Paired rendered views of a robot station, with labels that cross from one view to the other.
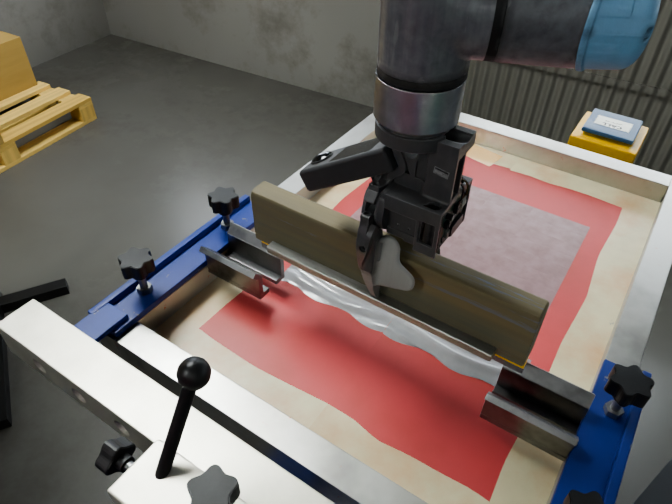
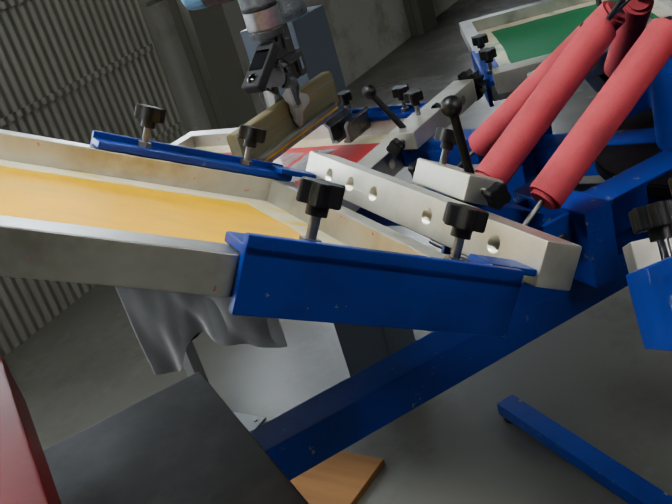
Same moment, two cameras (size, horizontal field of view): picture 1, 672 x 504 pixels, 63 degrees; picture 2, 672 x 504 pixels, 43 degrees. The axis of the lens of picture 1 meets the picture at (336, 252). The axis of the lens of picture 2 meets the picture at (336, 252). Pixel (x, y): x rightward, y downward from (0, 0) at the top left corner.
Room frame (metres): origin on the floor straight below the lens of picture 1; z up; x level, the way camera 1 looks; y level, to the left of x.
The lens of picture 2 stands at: (0.24, 1.72, 1.57)
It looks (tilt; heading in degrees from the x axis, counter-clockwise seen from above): 24 degrees down; 276
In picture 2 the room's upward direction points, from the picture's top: 17 degrees counter-clockwise
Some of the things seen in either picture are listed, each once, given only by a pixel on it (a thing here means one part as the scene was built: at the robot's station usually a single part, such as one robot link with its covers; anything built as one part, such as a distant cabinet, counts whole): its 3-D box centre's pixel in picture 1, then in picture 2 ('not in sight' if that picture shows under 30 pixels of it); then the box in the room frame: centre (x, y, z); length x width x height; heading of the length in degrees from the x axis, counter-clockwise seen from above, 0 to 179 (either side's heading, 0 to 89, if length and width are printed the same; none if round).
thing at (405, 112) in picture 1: (419, 97); (262, 20); (0.44, -0.07, 1.31); 0.08 x 0.08 x 0.05
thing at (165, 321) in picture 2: not in sight; (196, 307); (0.78, -0.01, 0.74); 0.46 x 0.04 x 0.42; 147
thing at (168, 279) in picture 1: (192, 269); not in sight; (0.57, 0.21, 0.98); 0.30 x 0.05 x 0.07; 147
